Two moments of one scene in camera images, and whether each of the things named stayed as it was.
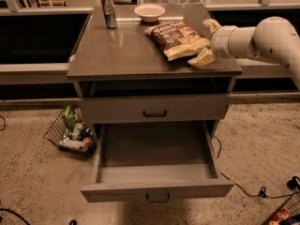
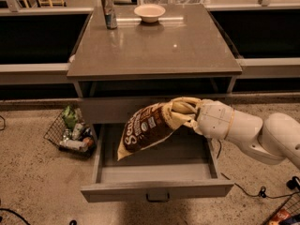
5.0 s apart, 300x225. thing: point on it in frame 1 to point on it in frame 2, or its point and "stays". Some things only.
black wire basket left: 71,132 stays
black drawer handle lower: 157,201 stays
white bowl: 149,12 stays
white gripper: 219,43 to 215,118
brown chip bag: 178,39 to 147,126
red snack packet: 281,216 stays
